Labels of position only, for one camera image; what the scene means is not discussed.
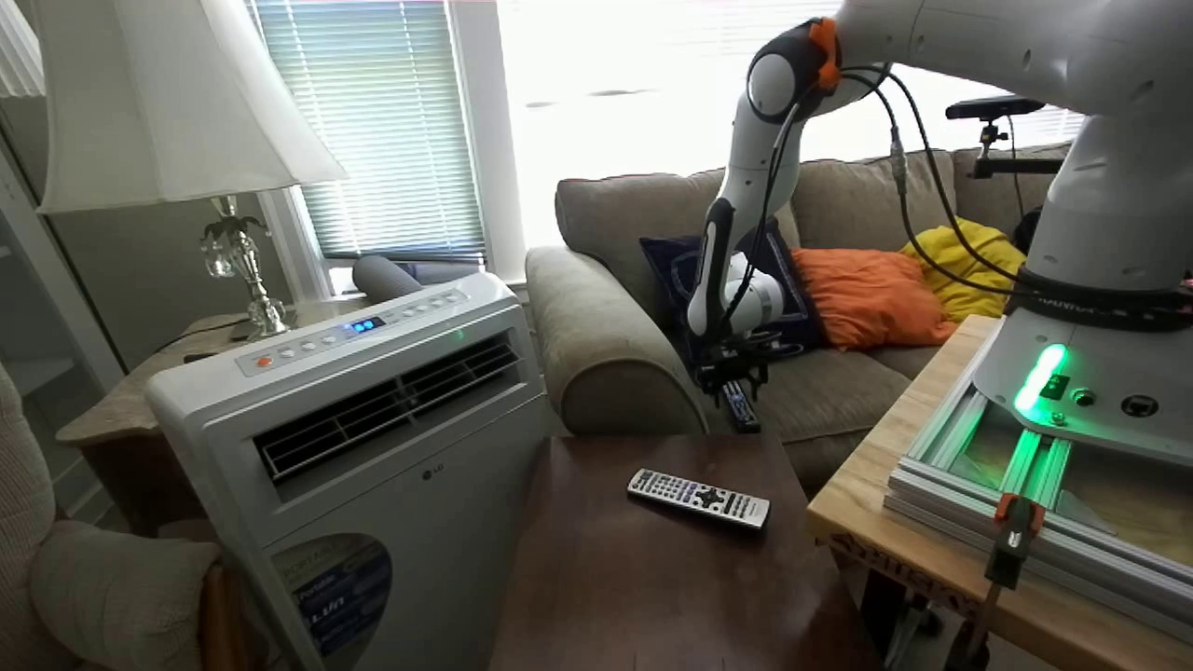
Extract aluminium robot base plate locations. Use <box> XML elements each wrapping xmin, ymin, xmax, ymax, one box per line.
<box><xmin>885</xmin><ymin>367</ymin><xmax>1193</xmax><ymax>631</ymax></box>

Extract orange pillow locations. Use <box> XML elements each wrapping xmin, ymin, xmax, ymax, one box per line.
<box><xmin>789</xmin><ymin>243</ymin><xmax>963</xmax><ymax>355</ymax></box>

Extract dark wooden side table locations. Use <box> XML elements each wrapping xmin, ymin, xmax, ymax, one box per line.
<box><xmin>485</xmin><ymin>424</ymin><xmax>887</xmax><ymax>671</ymax></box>

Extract light wooden robot table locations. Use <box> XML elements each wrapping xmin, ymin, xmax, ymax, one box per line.
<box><xmin>804</xmin><ymin>309</ymin><xmax>1193</xmax><ymax>671</ymax></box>

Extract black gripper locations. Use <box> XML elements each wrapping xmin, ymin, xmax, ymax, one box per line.
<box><xmin>690</xmin><ymin>324</ymin><xmax>796</xmax><ymax>417</ymax></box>

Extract white portable air conditioner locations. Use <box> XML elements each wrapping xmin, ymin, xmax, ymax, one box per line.
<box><xmin>147</xmin><ymin>273</ymin><xmax>563</xmax><ymax>671</ymax></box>

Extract beige armchair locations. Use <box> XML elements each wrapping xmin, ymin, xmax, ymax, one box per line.
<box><xmin>0</xmin><ymin>357</ymin><xmax>232</xmax><ymax>671</ymax></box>

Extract black camera on tripod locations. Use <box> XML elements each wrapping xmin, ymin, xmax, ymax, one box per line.
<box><xmin>944</xmin><ymin>94</ymin><xmax>1074</xmax><ymax>180</ymax></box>

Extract black remote control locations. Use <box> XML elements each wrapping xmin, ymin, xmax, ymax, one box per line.
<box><xmin>721</xmin><ymin>377</ymin><xmax>765</xmax><ymax>436</ymax></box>

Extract navy blue pillow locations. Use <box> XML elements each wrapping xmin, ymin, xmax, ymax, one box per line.
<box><xmin>637</xmin><ymin>226</ymin><xmax>829</xmax><ymax>355</ymax></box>

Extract grey exhaust hose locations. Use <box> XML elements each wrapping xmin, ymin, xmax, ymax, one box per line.
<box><xmin>352</xmin><ymin>252</ymin><xmax>427</xmax><ymax>306</ymax></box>

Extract white window blinds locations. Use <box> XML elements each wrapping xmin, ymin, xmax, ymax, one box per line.
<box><xmin>241</xmin><ymin>0</ymin><xmax>493</xmax><ymax>260</ymax></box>

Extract silver remote control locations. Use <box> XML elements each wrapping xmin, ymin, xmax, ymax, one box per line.
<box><xmin>623</xmin><ymin>464</ymin><xmax>775</xmax><ymax>537</ymax></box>

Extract wooden lamp end table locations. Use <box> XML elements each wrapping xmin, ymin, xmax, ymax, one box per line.
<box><xmin>52</xmin><ymin>293</ymin><xmax>367</xmax><ymax>541</ymax></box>

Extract beige fabric sofa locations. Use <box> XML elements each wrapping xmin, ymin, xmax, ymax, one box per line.
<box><xmin>523</xmin><ymin>141</ymin><xmax>1074</xmax><ymax>498</ymax></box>

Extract table lamp white shade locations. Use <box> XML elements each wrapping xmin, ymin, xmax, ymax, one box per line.
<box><xmin>32</xmin><ymin>0</ymin><xmax>352</xmax><ymax>342</ymax></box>

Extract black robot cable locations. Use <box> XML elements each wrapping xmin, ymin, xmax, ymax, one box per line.
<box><xmin>839</xmin><ymin>68</ymin><xmax>1036</xmax><ymax>303</ymax></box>

